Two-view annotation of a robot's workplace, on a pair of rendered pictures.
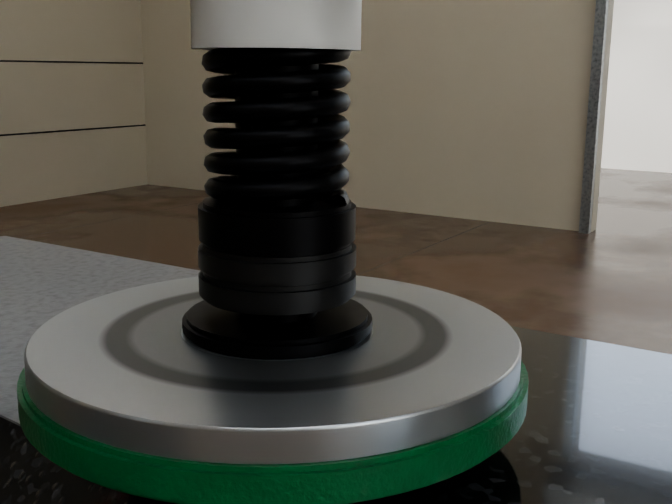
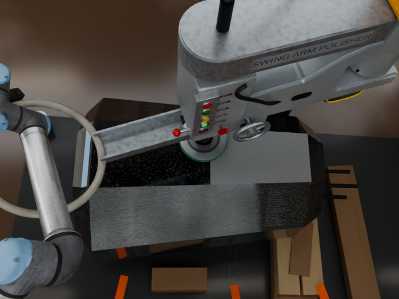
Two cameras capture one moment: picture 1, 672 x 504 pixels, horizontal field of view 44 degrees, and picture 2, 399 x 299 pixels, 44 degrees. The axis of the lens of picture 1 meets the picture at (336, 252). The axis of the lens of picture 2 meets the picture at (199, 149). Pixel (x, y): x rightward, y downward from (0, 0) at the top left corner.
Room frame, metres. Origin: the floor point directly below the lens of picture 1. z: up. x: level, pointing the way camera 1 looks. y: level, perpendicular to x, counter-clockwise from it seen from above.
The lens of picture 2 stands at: (0.98, -0.59, 2.90)
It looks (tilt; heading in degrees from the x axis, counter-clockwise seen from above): 68 degrees down; 136
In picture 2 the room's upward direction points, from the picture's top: 10 degrees clockwise
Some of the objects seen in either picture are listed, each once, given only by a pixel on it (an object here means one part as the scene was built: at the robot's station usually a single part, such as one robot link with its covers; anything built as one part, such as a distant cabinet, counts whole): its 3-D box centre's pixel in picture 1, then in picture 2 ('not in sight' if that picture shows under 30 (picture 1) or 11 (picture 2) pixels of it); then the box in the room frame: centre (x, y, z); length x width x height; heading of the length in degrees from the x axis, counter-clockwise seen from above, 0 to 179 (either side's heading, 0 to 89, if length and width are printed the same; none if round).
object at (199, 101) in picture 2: not in sight; (203, 114); (0.44, -0.08, 1.35); 0.08 x 0.03 x 0.28; 73
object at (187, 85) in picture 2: not in sight; (232, 83); (0.38, 0.10, 1.30); 0.36 x 0.22 x 0.45; 73
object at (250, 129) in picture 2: not in sight; (249, 123); (0.50, 0.10, 1.18); 0.15 x 0.10 x 0.15; 73
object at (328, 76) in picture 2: not in sight; (311, 69); (0.48, 0.40, 1.28); 0.74 x 0.23 x 0.49; 73
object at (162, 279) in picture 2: not in sight; (179, 280); (0.74, -0.34, 0.07); 0.30 x 0.12 x 0.12; 56
